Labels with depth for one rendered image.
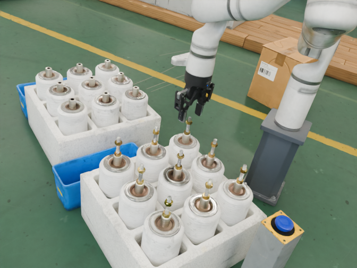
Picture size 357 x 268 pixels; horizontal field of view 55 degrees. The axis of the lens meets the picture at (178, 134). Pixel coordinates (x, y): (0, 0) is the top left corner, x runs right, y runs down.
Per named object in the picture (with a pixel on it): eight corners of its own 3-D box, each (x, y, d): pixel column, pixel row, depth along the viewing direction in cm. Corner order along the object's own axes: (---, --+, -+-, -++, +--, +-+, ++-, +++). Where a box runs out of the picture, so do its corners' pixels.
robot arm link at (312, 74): (344, 27, 98) (321, 81, 108) (311, 19, 100) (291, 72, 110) (343, 36, 91) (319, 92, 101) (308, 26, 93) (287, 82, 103)
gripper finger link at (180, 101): (178, 89, 92) (178, 106, 96) (172, 92, 91) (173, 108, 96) (184, 93, 91) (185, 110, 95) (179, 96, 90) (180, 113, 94)
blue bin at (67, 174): (130, 165, 131) (133, 141, 124) (145, 183, 124) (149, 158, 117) (52, 192, 114) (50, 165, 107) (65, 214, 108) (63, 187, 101)
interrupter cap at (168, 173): (189, 168, 96) (189, 167, 96) (190, 187, 90) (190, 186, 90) (163, 166, 96) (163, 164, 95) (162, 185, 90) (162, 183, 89)
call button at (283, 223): (280, 217, 78) (283, 211, 77) (294, 230, 76) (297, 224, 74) (269, 224, 76) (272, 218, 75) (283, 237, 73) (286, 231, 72)
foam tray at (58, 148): (113, 106, 163) (115, 72, 152) (156, 153, 139) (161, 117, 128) (28, 124, 142) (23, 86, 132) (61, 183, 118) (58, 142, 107)
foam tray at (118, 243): (178, 176, 130) (186, 139, 119) (251, 254, 106) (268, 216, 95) (81, 215, 108) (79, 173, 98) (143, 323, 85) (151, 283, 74)
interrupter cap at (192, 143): (168, 142, 105) (168, 141, 104) (180, 132, 110) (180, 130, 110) (189, 152, 102) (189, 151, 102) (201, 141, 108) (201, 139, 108)
